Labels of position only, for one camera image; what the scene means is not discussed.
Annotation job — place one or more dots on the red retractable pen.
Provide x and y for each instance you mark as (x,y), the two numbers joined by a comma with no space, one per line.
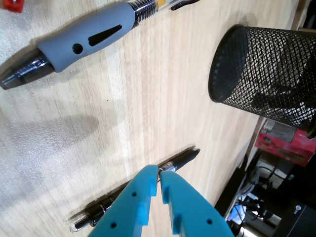
(14,6)

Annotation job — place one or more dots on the black mesh pen holder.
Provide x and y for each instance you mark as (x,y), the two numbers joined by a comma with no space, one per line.
(259,61)

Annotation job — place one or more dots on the black device with logo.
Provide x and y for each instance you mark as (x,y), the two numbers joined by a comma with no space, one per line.
(293,219)

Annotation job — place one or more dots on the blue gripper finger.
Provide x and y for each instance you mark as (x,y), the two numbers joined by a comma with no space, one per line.
(128,209)
(192,212)

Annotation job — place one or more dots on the grey grip retractable pen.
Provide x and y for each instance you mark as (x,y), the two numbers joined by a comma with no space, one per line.
(111,18)

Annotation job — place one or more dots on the red cardboard box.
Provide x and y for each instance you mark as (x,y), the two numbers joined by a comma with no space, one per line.
(284,148)

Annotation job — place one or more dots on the black clip retractable pen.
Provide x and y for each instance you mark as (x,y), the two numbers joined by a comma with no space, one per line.
(184,160)

